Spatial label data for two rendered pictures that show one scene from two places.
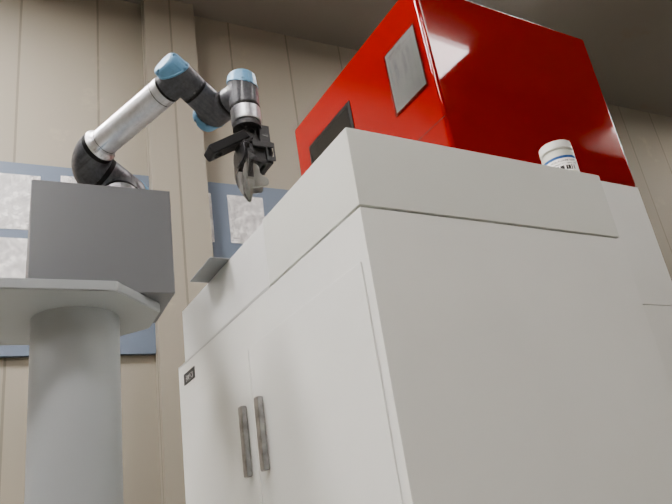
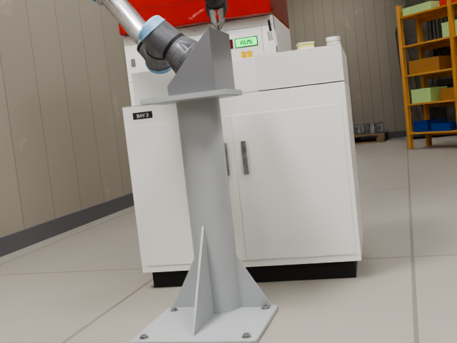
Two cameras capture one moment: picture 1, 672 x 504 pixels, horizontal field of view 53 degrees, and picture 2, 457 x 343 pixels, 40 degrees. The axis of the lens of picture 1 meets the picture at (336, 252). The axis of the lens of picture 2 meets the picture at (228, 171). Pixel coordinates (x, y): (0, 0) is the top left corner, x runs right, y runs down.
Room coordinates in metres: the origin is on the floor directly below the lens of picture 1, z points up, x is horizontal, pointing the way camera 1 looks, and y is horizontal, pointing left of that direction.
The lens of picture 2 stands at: (-0.51, 2.08, 0.71)
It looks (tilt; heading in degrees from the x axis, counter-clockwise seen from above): 5 degrees down; 316
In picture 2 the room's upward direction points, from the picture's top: 6 degrees counter-clockwise
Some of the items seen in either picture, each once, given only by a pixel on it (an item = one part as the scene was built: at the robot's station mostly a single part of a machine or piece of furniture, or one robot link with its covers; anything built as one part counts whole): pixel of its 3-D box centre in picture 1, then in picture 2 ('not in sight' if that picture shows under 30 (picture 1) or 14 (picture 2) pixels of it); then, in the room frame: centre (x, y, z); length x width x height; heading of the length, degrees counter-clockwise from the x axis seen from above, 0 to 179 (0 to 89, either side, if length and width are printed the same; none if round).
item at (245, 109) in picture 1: (245, 119); not in sight; (1.40, 0.17, 1.33); 0.08 x 0.08 x 0.05
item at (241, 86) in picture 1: (242, 93); not in sight; (1.40, 0.17, 1.40); 0.09 x 0.08 x 0.11; 55
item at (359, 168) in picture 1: (439, 228); (306, 71); (1.26, -0.22, 0.89); 0.62 x 0.35 x 0.14; 122
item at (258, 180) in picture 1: (257, 181); (222, 19); (1.39, 0.16, 1.14); 0.06 x 0.03 x 0.09; 122
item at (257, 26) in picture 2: not in sight; (200, 64); (1.92, -0.18, 1.02); 0.81 x 0.03 x 0.40; 32
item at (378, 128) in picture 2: not in sight; (353, 133); (6.41, -8.14, 0.18); 1.26 x 0.87 x 0.35; 29
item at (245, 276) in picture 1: (237, 301); (196, 82); (1.50, 0.25, 0.89); 0.55 x 0.09 x 0.14; 32
